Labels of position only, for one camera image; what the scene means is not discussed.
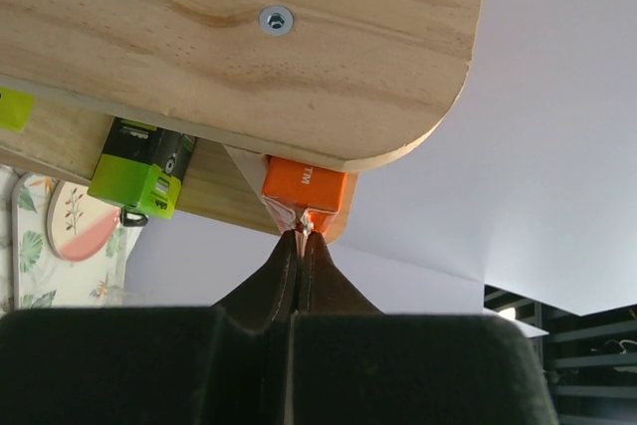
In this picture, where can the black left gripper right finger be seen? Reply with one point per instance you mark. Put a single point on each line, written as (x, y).
(351, 364)

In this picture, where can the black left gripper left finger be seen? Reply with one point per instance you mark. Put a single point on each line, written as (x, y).
(224, 364)

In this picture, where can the orange razor box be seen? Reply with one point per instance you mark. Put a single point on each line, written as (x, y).
(293, 191)

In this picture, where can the black green razor box front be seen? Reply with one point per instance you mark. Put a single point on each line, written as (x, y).
(142, 167)

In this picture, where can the black green razor box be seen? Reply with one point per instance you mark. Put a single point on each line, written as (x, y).
(142, 167)
(15, 109)

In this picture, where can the light wooden two-tier shelf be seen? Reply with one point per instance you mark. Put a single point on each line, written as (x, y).
(350, 85)

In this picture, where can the pink cream round plate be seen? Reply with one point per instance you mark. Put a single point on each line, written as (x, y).
(79, 225)

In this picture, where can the clear floral tray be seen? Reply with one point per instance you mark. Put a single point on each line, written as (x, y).
(43, 280)

